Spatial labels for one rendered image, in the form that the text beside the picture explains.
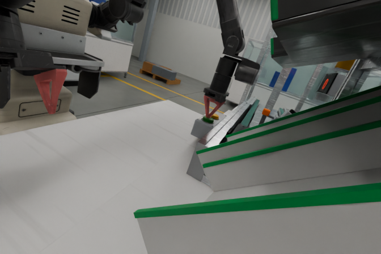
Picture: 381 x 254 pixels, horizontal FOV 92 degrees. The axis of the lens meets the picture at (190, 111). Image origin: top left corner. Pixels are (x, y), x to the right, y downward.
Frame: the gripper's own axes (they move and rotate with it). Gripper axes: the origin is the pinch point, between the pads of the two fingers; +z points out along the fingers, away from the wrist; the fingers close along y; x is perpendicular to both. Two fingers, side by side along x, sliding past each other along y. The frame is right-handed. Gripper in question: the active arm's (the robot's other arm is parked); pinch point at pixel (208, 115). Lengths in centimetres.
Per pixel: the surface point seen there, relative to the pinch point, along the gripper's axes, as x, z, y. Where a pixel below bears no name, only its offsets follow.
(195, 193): -8.9, 12.4, -23.0
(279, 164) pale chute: -18.5, -9.1, -37.9
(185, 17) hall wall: 455, -171, 802
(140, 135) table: 16.6, 12.3, -12.5
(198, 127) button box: 1.0, 4.3, -3.3
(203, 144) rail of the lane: -5.5, 2.3, -17.9
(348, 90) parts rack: -25.8, -19.9, -22.2
